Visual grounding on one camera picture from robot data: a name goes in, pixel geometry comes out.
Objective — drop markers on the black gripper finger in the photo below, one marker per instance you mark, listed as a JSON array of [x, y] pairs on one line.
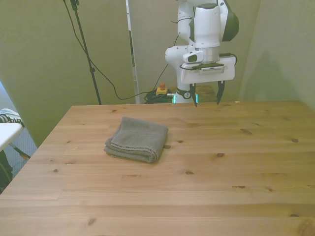
[[193, 93], [220, 92]]

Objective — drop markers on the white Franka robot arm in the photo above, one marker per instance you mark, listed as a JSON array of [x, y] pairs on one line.
[[206, 27]]

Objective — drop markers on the white side table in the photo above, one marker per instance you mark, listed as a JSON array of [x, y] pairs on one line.
[[7, 134]]

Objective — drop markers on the yellow emergency stop button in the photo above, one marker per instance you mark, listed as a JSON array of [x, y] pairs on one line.
[[161, 90]]

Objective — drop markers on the grey towel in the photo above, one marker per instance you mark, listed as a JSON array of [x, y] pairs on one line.
[[137, 138]]

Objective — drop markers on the black tripod stand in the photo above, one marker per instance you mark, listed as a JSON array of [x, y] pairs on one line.
[[85, 49]]

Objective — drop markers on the white upright panel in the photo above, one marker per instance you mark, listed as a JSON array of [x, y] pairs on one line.
[[132, 49]]

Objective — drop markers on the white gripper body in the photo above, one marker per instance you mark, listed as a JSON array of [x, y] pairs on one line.
[[229, 70]]

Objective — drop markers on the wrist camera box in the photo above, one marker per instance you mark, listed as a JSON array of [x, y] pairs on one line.
[[211, 69]]

